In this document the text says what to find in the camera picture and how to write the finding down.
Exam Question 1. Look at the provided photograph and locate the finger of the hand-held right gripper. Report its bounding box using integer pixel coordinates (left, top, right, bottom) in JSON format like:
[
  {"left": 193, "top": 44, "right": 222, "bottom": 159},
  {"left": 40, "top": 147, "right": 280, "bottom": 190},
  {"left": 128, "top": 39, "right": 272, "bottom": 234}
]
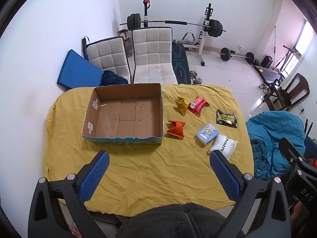
[{"left": 279, "top": 137, "right": 307, "bottom": 164}]

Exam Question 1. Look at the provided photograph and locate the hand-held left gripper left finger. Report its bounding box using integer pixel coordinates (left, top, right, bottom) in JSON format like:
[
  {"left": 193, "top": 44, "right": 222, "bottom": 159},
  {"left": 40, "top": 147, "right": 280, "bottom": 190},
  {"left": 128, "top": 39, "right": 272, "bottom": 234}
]
[{"left": 28, "top": 150, "right": 117, "bottom": 238}]

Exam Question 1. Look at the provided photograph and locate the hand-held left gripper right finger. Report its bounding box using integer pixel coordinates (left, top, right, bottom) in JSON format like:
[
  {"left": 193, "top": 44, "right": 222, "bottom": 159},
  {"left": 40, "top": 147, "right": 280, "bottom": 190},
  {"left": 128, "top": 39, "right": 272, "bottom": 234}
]
[{"left": 209, "top": 150, "right": 291, "bottom": 238}]

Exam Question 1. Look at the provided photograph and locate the orange snack packet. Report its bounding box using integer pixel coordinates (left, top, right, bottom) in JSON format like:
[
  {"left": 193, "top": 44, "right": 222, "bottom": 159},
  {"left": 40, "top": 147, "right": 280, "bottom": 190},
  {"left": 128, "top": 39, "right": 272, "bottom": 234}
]
[{"left": 166, "top": 120, "right": 186, "bottom": 138}]

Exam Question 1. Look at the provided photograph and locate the printed cardboard box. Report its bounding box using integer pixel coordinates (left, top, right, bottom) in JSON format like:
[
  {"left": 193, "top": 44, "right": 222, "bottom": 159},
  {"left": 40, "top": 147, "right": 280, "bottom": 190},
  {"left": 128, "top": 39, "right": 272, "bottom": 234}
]
[{"left": 82, "top": 83, "right": 164, "bottom": 146}]

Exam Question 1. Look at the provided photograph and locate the red snack packet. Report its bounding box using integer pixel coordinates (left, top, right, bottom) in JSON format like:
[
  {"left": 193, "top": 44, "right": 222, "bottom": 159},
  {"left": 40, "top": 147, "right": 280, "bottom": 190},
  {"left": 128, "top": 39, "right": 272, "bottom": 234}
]
[{"left": 187, "top": 96, "right": 210, "bottom": 117}]

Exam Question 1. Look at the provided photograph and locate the white soft pack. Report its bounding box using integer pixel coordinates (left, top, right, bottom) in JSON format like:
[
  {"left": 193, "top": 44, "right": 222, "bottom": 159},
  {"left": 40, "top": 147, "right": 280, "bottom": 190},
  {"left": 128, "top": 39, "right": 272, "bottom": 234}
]
[{"left": 208, "top": 134, "right": 238, "bottom": 160}]

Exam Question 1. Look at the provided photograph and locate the blue blanket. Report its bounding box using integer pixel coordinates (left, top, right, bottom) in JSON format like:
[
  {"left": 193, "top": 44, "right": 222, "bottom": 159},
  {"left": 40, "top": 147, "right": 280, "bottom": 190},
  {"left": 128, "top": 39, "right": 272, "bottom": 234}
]
[{"left": 245, "top": 111, "right": 306, "bottom": 180}]

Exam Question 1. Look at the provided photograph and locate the black antenna device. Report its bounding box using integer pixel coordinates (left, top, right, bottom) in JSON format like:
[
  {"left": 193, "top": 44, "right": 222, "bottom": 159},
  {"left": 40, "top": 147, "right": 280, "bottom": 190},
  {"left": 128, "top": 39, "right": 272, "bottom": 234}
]
[{"left": 303, "top": 119, "right": 317, "bottom": 142}]

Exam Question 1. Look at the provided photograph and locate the orange cloth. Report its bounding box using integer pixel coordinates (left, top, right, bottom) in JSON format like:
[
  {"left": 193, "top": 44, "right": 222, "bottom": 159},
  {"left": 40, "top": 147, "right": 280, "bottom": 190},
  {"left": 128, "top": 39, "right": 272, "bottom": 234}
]
[{"left": 290, "top": 200, "right": 305, "bottom": 228}]

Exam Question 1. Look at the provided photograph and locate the light blue tissue pack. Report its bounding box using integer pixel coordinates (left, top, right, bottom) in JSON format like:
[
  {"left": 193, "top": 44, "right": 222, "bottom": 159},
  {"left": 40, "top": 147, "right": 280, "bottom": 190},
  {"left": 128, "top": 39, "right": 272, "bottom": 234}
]
[{"left": 196, "top": 123, "right": 220, "bottom": 146}]

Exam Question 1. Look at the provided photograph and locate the black snack packet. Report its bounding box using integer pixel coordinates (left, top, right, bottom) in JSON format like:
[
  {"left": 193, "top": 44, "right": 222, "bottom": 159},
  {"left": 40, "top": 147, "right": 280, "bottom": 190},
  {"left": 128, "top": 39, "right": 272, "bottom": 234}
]
[{"left": 216, "top": 108, "right": 239, "bottom": 128}]

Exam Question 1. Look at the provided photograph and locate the yellow tablecloth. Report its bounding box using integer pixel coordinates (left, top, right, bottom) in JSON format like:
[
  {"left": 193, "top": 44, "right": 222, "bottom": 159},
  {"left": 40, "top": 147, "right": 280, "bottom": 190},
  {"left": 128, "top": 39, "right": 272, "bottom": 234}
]
[{"left": 43, "top": 84, "right": 254, "bottom": 216}]

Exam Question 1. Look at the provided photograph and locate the dark wooden chair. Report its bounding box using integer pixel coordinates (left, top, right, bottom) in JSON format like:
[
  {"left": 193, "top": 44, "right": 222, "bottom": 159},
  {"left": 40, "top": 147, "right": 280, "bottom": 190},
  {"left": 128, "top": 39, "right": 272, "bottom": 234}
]
[{"left": 263, "top": 73, "right": 310, "bottom": 112}]

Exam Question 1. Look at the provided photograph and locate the grey fleece clothing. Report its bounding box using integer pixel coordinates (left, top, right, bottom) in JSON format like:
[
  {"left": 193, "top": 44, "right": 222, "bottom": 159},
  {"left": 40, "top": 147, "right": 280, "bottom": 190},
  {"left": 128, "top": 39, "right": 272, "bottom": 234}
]
[{"left": 116, "top": 202, "right": 248, "bottom": 238}]

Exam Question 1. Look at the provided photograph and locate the black exercise machine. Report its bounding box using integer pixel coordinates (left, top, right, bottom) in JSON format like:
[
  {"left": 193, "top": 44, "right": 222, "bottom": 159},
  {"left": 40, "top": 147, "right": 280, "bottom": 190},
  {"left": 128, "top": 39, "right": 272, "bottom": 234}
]
[{"left": 253, "top": 64, "right": 285, "bottom": 85}]

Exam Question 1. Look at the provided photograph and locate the yellow snack packet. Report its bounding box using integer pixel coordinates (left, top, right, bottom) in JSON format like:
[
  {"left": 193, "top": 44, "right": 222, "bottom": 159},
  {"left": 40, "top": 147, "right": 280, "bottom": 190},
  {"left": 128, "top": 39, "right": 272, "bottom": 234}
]
[{"left": 175, "top": 96, "right": 190, "bottom": 116}]

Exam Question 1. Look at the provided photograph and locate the dark blue cloth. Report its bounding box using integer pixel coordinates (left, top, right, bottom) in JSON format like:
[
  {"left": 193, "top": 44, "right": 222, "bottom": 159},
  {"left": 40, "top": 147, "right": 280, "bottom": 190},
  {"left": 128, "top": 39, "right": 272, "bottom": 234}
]
[{"left": 100, "top": 71, "right": 129, "bottom": 87}]

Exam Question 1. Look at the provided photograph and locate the tripod stand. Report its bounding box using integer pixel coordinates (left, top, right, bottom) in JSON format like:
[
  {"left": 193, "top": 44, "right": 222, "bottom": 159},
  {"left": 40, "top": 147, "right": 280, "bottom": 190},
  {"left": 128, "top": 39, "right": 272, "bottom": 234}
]
[{"left": 277, "top": 45, "right": 299, "bottom": 71}]

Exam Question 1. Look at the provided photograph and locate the metal dumbbell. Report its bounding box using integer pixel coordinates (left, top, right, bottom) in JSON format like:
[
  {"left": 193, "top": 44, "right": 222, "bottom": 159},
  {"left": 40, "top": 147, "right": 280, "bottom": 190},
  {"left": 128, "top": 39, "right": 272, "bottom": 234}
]
[{"left": 189, "top": 71, "right": 203, "bottom": 85}]

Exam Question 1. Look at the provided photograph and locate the blue foam mat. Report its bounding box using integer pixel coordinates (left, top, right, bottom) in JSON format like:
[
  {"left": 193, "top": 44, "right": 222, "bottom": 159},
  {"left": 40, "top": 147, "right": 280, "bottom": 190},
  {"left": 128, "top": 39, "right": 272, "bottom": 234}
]
[{"left": 57, "top": 49, "right": 104, "bottom": 90}]

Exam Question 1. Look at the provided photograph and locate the window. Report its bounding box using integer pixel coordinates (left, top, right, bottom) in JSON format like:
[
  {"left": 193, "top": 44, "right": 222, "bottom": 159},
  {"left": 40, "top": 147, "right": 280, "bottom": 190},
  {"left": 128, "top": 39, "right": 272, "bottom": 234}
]
[{"left": 285, "top": 20, "right": 315, "bottom": 75}]

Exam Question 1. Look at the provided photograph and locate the short barbell with black plates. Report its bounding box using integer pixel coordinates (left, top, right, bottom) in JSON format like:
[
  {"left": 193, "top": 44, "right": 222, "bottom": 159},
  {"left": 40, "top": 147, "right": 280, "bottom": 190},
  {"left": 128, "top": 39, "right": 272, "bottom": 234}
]
[{"left": 220, "top": 47, "right": 255, "bottom": 64}]

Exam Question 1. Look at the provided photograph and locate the white padded chair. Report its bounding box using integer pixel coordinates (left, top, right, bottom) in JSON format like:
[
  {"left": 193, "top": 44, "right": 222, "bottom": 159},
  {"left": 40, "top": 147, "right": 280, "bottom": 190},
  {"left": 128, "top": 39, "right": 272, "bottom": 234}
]
[
  {"left": 85, "top": 36, "right": 132, "bottom": 83},
  {"left": 131, "top": 27, "right": 177, "bottom": 85}
]

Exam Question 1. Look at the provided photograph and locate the black weight bench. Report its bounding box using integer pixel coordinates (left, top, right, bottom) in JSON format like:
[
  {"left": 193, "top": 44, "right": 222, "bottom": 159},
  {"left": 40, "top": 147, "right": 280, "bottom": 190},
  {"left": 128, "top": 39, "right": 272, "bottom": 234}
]
[{"left": 171, "top": 40, "right": 192, "bottom": 85}]

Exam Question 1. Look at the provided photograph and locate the white squat rack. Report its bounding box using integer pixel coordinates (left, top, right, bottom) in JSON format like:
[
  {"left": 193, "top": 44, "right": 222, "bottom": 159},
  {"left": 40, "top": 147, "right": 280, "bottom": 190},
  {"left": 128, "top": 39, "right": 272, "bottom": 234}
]
[{"left": 139, "top": 0, "right": 216, "bottom": 67}]

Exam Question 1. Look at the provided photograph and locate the long barbell with black plates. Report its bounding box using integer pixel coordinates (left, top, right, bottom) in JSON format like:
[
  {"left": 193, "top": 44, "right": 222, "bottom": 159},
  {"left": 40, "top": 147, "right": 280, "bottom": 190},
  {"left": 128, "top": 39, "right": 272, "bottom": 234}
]
[{"left": 119, "top": 13, "right": 226, "bottom": 39}]

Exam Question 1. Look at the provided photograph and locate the wire basket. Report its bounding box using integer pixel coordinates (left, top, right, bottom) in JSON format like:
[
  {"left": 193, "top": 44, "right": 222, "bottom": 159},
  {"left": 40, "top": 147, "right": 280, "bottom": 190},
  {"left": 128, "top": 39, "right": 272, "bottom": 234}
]
[{"left": 124, "top": 37, "right": 133, "bottom": 58}]

